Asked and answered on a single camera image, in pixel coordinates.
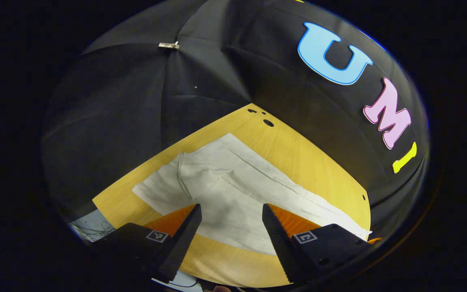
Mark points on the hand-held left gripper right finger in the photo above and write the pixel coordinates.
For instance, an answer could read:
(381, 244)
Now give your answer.
(278, 243)

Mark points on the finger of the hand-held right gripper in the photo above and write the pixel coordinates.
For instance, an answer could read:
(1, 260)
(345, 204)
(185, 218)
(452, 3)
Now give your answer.
(374, 240)

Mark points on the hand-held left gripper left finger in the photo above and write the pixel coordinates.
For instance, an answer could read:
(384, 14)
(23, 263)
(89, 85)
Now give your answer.
(185, 243)

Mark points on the white jeans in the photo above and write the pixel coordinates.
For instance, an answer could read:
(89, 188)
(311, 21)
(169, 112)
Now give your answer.
(225, 178)

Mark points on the black backdrop cloth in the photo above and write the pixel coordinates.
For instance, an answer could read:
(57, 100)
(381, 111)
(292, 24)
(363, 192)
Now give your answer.
(116, 113)

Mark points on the silver binder clip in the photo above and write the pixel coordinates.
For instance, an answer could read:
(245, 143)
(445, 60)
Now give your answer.
(168, 45)

